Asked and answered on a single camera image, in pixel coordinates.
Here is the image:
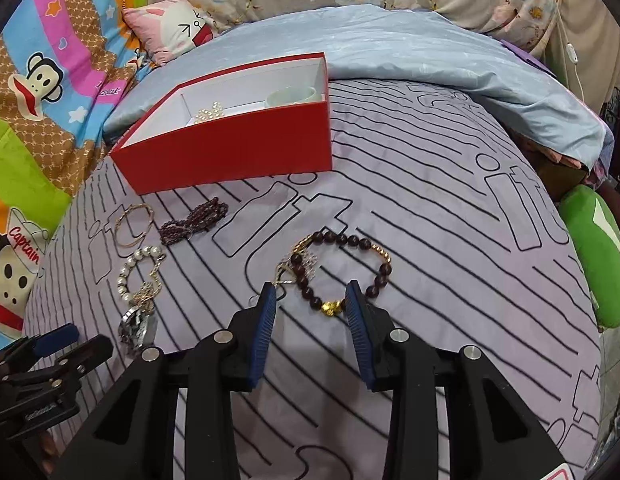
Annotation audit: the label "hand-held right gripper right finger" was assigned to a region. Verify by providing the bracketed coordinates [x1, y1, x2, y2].
[344, 280, 571, 480]

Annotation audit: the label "lilac striped bed sheet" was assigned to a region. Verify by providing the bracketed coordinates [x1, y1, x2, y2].
[22, 77, 604, 480]

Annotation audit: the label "purple cloth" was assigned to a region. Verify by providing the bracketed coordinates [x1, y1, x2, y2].
[500, 37, 559, 79]

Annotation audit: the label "silver wrist watch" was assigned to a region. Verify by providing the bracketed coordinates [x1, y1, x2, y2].
[118, 305, 159, 359]

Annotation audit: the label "light blue quilt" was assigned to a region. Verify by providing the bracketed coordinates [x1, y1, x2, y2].
[102, 4, 614, 171]

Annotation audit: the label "cartoon monkey blanket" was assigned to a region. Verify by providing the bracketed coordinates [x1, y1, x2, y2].
[0, 0, 164, 343]

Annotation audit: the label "white cable with switch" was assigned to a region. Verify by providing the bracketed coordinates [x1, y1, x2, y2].
[542, 0, 589, 102]

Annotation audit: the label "red cardboard box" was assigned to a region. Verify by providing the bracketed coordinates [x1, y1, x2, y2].
[110, 51, 334, 196]

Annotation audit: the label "small pearl necklace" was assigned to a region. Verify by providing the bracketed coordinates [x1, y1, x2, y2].
[192, 101, 227, 126]

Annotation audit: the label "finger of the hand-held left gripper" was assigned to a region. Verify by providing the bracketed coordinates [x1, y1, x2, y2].
[37, 336, 114, 386]
[29, 323, 81, 359]

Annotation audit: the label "pink cat pillow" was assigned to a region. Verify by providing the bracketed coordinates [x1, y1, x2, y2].
[122, 0, 222, 67]

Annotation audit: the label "dark red cushion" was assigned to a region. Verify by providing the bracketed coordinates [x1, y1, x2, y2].
[534, 151, 590, 202]

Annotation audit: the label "gold chain with pendant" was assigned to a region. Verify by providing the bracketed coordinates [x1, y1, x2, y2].
[274, 249, 319, 289]

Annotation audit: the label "pale jade bangle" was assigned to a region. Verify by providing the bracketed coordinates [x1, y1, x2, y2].
[263, 86, 325, 110]

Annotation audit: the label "dark red beaded bracelet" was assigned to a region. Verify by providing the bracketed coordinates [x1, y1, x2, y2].
[158, 196, 230, 247]

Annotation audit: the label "large pearl bracelet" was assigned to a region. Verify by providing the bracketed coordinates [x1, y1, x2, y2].
[117, 246, 167, 307]

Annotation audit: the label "thin gold bangles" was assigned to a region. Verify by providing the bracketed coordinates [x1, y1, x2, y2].
[112, 203, 155, 249]

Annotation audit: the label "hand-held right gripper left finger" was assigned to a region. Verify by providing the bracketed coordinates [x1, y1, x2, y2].
[50, 282, 279, 480]

